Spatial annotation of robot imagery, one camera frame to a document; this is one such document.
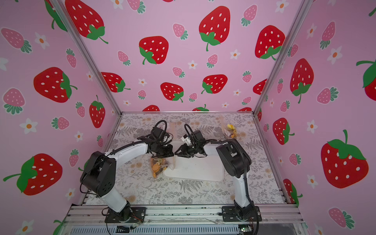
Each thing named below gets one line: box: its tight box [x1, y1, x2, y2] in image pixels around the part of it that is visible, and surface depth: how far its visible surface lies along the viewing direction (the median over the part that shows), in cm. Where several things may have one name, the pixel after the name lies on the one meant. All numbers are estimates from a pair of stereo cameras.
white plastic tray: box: [163, 141, 224, 182], surface depth 91 cm
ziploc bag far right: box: [220, 115, 238, 139], surface depth 104 cm
